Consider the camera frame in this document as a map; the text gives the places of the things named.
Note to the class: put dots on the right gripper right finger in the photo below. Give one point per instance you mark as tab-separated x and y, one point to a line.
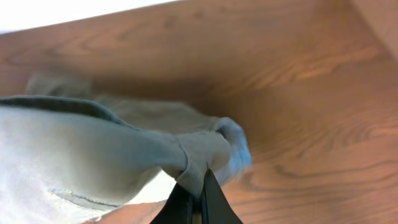
215	208

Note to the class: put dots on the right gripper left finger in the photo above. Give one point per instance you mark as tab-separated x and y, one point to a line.
178	208

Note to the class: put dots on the khaki green shorts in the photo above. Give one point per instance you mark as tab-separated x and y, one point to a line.
70	153

